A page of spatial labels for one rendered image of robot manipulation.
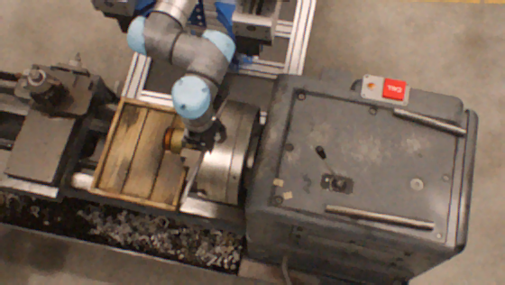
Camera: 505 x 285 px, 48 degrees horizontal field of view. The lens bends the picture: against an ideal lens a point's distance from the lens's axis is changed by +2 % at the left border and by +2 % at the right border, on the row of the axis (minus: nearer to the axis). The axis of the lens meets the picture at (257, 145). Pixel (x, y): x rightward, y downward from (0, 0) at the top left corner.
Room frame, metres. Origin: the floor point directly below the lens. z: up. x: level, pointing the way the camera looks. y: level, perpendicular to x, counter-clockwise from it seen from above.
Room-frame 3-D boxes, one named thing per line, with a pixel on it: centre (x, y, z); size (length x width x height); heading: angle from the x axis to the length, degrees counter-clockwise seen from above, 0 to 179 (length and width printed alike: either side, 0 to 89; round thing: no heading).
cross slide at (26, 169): (0.77, 0.70, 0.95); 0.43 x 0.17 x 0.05; 167
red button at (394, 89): (0.73, -0.39, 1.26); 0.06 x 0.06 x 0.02; 77
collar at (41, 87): (0.83, 0.68, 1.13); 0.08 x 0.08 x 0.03
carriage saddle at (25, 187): (0.77, 0.75, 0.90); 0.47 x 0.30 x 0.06; 167
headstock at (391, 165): (0.54, -0.30, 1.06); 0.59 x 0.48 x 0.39; 77
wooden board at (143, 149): (0.68, 0.38, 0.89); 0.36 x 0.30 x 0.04; 167
